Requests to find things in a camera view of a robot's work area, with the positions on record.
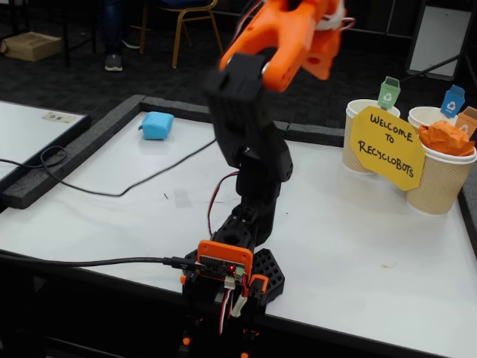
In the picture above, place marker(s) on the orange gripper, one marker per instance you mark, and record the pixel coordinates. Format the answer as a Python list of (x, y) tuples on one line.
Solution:
[(323, 56)]

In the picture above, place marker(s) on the orange paper rubbish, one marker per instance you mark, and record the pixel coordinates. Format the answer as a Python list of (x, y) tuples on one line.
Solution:
[(445, 139)]

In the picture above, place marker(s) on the blue paper rubbish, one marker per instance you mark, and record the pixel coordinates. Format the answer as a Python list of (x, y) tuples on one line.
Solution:
[(156, 126)]

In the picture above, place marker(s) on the orange and black robot arm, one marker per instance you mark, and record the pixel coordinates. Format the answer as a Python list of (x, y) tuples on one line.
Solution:
[(246, 123)]

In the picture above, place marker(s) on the short dark grey foam strip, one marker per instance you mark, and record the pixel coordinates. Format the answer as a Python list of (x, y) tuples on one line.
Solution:
[(320, 136)]

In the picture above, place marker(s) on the green recycling bin label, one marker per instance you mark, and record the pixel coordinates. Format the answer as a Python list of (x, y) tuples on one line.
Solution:
[(389, 95)]

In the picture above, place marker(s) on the beige ribbed paper cup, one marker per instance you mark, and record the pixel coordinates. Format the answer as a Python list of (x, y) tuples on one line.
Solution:
[(354, 156), (432, 186), (415, 117)]

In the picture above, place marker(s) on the yellow welcome paper sign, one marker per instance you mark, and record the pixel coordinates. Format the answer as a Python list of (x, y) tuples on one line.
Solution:
[(387, 149)]

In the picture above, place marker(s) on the black metal stand bar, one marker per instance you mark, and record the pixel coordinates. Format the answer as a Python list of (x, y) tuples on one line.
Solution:
[(443, 62)]

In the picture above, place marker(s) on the blue recycling bin label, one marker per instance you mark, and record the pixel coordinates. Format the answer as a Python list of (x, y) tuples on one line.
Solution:
[(452, 102)]

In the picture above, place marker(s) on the orange recycling bin label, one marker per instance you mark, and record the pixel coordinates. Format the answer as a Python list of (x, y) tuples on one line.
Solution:
[(467, 118)]

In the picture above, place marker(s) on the dark grey foam border strip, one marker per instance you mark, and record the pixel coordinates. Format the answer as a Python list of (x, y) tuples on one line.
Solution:
[(74, 151), (167, 106), (472, 212)]

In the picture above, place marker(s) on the gold framed blue chair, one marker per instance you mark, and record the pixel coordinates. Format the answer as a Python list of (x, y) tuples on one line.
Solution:
[(143, 33)]

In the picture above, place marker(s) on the grey sneaker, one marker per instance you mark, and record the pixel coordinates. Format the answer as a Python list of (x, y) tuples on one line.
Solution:
[(113, 63), (131, 43)]

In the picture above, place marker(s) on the orange controller board holder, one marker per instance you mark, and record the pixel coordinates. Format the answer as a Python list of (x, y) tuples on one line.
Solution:
[(223, 253)]

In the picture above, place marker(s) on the person leg dark trousers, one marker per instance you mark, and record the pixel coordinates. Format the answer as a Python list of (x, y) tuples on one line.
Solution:
[(112, 26)]

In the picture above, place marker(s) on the small handwritten paper sticker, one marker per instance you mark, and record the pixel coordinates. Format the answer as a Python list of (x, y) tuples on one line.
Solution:
[(57, 118)]

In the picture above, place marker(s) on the brown cardboard box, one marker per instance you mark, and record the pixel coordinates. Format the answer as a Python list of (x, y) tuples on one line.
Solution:
[(33, 46)]

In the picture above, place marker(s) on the white table with black edge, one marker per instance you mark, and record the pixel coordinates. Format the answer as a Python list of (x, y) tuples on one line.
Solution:
[(22, 134)]

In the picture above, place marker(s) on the white panel with black frame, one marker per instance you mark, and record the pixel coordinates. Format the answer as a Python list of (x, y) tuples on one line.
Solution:
[(436, 37)]

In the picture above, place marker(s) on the black metal furniture frame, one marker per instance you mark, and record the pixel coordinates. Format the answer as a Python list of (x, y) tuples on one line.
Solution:
[(66, 37)]

